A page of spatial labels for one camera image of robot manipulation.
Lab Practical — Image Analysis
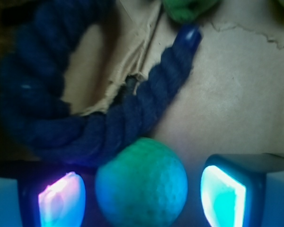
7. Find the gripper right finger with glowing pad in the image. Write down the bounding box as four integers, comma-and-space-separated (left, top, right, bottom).
200, 153, 284, 227

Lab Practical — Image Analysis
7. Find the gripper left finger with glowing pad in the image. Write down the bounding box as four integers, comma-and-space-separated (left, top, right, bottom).
0, 163, 94, 227

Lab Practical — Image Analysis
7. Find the green ball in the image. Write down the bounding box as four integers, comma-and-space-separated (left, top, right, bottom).
95, 138, 188, 227

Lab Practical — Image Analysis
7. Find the brown paper bag liner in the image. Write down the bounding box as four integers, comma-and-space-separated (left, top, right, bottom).
0, 0, 284, 164

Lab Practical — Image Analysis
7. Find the green plush frog toy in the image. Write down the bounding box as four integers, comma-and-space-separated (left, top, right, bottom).
161, 0, 284, 24

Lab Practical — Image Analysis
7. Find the dark blue rope toy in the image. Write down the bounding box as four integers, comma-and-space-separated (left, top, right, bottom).
0, 0, 202, 166

